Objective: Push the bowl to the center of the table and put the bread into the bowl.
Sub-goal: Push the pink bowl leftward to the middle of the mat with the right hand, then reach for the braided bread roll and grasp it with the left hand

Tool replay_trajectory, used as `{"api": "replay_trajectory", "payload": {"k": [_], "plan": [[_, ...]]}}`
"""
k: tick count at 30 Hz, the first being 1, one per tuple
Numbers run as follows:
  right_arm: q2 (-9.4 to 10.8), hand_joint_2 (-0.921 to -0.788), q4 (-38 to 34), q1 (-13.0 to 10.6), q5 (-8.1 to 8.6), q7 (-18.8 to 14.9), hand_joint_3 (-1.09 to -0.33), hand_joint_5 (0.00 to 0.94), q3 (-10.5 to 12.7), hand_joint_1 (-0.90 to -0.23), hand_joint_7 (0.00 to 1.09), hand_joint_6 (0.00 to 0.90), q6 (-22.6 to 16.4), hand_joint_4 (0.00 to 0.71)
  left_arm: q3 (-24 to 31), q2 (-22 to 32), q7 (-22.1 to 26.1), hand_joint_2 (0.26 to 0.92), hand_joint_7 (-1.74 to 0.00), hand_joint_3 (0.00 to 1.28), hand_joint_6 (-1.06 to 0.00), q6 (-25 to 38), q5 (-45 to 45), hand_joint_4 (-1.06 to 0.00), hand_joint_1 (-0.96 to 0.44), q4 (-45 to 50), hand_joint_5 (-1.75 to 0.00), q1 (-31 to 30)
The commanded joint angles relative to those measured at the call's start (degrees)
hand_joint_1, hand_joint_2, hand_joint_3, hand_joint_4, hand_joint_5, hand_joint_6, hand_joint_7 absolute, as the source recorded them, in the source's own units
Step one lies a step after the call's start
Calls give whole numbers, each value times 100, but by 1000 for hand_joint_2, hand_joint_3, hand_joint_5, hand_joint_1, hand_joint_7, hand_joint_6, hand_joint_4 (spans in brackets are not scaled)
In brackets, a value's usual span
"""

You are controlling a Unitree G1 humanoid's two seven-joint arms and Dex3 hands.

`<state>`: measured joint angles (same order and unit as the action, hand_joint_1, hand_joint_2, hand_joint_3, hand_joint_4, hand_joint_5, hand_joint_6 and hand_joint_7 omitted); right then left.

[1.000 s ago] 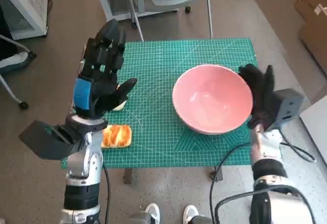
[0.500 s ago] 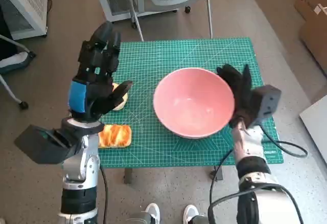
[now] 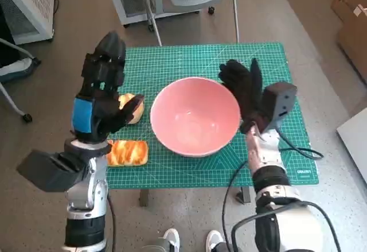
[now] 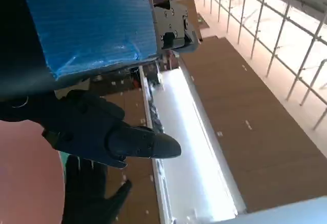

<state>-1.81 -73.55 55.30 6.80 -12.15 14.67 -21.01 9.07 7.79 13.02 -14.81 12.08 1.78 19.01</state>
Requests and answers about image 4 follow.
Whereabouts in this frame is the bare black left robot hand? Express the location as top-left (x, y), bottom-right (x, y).
top-left (0, 0), bottom-right (204, 170)

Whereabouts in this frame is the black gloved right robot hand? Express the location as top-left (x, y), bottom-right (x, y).
top-left (62, 156), bottom-right (133, 224)

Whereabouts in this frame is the pink bowl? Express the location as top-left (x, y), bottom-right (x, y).
top-left (0, 119), bottom-right (66, 224)

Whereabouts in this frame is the long white ledge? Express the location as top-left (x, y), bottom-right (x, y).
top-left (139, 67), bottom-right (247, 224)

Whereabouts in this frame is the white window frame grid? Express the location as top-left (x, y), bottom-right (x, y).
top-left (204, 0), bottom-right (327, 130)

